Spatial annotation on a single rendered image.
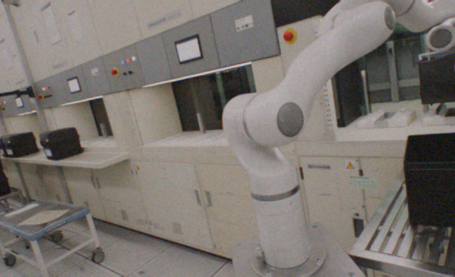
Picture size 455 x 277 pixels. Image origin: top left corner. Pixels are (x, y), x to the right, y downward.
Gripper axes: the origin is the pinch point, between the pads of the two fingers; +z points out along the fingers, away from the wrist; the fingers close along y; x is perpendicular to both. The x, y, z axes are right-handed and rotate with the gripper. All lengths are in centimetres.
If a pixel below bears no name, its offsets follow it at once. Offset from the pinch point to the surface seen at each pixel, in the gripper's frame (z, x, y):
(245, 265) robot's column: -106, -46, -36
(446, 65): -10.1, -10.7, -1.1
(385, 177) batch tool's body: -30, -51, -22
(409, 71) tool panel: 60, -17, -28
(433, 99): -10.0, -23.8, -6.1
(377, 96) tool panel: 60, -31, -47
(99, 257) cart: -69, -117, -230
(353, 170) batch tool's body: -30, -48, -34
